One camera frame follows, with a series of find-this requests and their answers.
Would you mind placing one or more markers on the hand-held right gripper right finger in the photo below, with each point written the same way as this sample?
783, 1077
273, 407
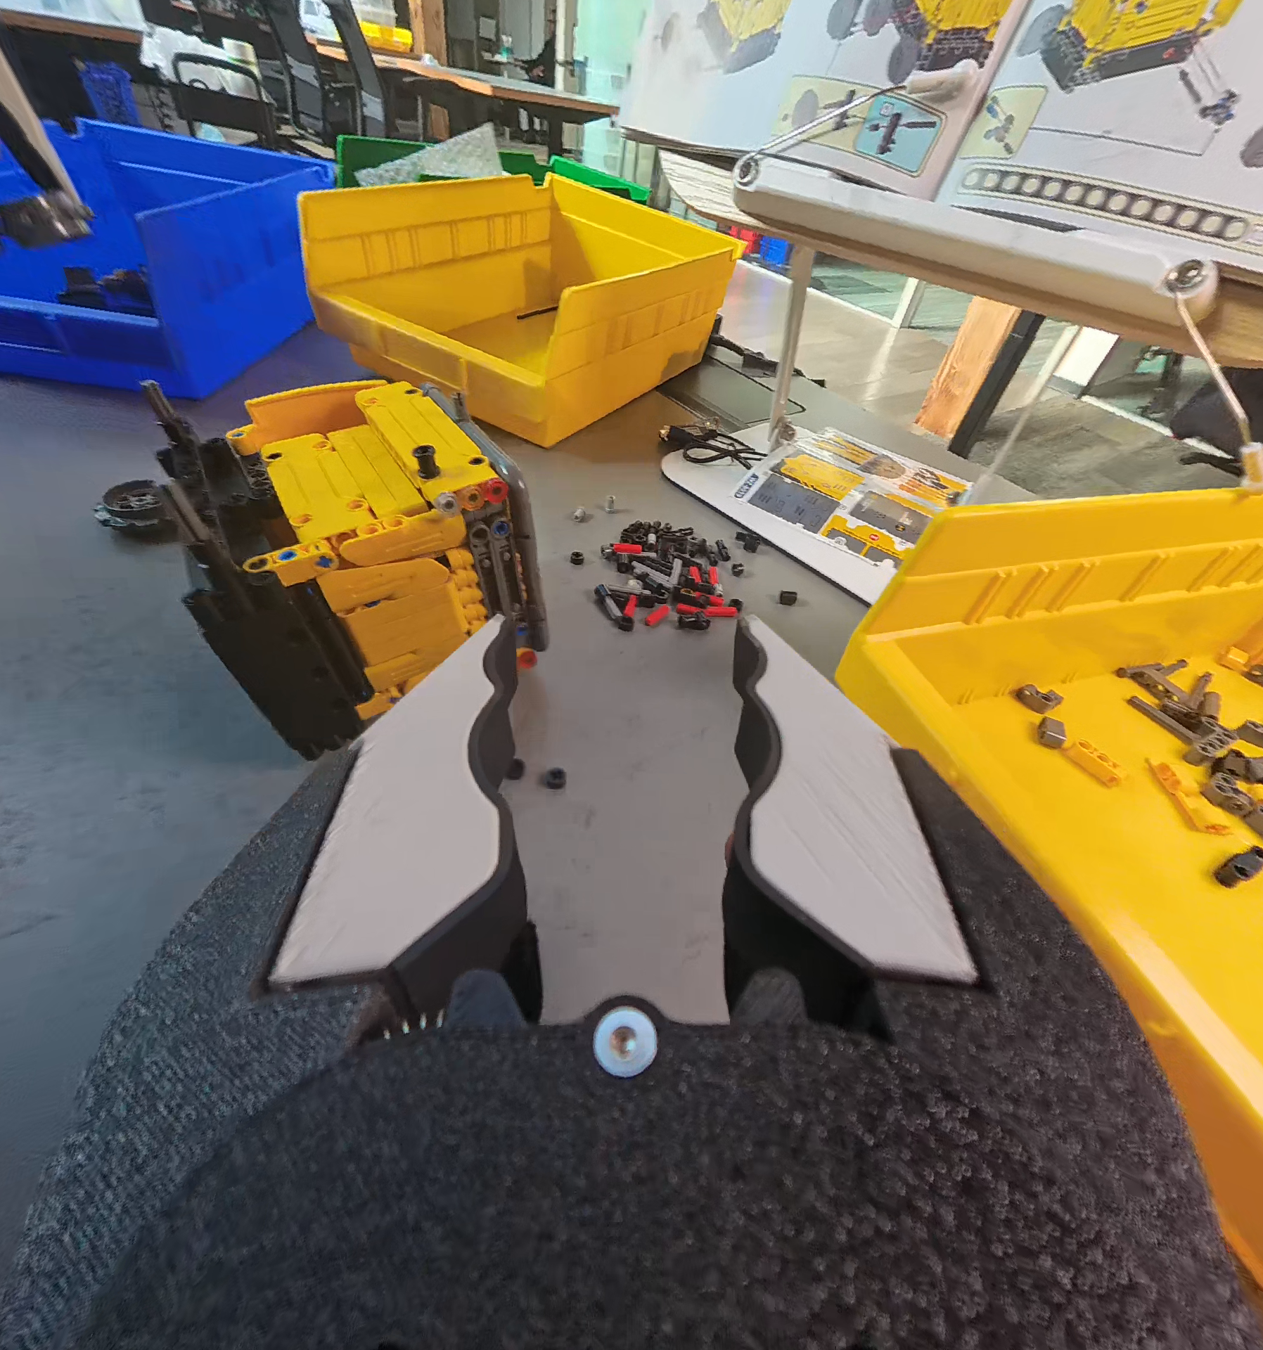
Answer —
854, 845

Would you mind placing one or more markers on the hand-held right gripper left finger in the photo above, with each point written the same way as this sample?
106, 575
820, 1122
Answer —
400, 845

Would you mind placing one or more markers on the dark grey lego wheel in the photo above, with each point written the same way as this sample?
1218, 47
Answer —
39, 220
131, 502

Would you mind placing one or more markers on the yellow parts bin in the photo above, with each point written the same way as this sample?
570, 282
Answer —
408, 262
1064, 893

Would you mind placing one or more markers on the blue plastic bin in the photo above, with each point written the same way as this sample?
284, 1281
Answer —
222, 274

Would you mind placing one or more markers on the yellow black lego model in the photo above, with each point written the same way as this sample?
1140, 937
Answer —
380, 497

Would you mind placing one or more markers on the heap of small lego parts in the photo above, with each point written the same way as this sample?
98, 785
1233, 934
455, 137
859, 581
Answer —
1190, 727

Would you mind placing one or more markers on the lego instruction booklet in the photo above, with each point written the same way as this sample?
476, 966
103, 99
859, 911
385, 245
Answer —
1114, 95

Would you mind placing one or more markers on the heap of dark lego parts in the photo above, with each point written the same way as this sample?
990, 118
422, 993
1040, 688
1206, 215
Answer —
106, 289

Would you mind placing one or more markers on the blue mesh crate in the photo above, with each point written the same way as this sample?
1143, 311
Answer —
109, 95

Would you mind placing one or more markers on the pile of black red pins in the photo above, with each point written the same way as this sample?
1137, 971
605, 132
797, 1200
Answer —
683, 591

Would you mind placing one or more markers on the yellow grey sticker sheet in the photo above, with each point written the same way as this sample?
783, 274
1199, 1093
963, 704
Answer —
799, 497

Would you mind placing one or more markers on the green plastic bin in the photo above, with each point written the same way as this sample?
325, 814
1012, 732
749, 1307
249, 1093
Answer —
364, 158

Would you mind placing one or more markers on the clear bubble wrap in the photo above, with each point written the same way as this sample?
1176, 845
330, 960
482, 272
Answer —
450, 158

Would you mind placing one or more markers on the wooden pillar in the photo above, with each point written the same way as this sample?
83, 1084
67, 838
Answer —
970, 367

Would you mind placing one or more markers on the long wood top desk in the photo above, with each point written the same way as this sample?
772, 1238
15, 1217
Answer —
506, 89

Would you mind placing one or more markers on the white book stand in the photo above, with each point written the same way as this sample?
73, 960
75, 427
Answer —
959, 242

